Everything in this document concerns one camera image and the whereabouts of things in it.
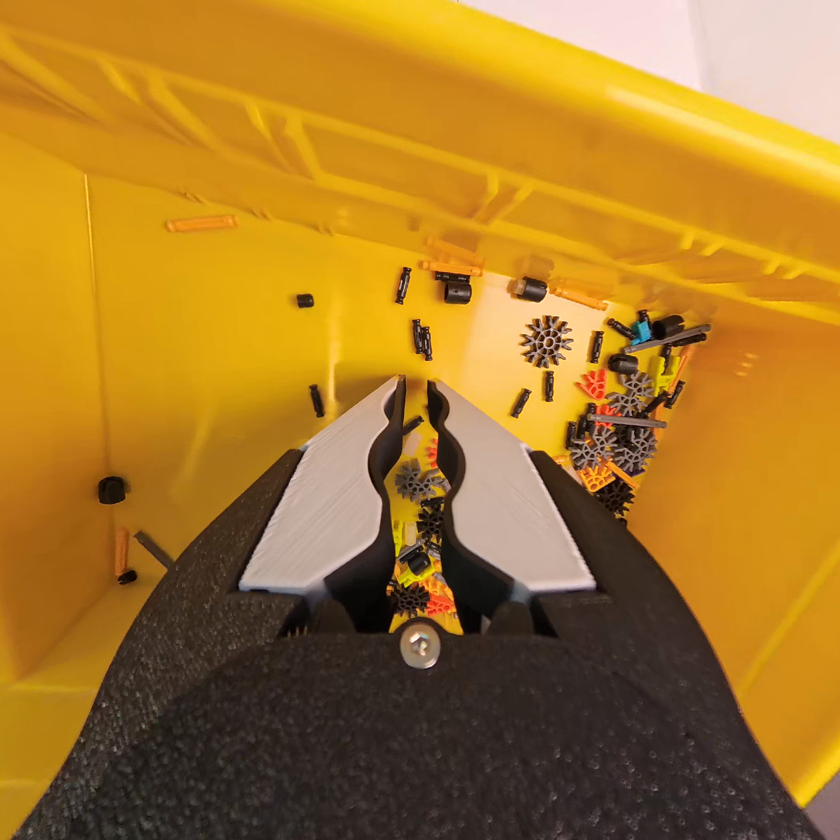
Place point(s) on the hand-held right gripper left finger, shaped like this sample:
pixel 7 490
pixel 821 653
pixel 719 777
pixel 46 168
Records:
pixel 321 518

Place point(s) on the pile of toy pieces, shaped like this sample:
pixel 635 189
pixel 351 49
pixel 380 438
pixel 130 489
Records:
pixel 548 341

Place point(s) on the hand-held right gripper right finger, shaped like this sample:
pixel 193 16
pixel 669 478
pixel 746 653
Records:
pixel 512 518

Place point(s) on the yellow plastic bin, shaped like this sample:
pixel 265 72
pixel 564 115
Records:
pixel 197 361

